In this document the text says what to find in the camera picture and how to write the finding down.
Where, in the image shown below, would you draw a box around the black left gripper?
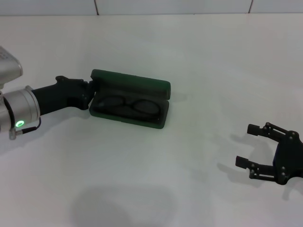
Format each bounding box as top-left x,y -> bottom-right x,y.
30,75 -> 96,117

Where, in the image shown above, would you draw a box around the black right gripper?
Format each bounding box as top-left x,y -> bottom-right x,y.
235,122 -> 303,185

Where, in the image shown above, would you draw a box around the green glasses case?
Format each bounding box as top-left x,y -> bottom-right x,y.
89,68 -> 172,130

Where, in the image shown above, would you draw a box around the black glasses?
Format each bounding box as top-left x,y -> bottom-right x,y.
94,95 -> 160,122

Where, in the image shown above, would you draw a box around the left gripper dark cable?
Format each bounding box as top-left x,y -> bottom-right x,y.
9,119 -> 42,140

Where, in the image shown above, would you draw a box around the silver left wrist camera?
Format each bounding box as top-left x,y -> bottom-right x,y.
0,46 -> 24,89

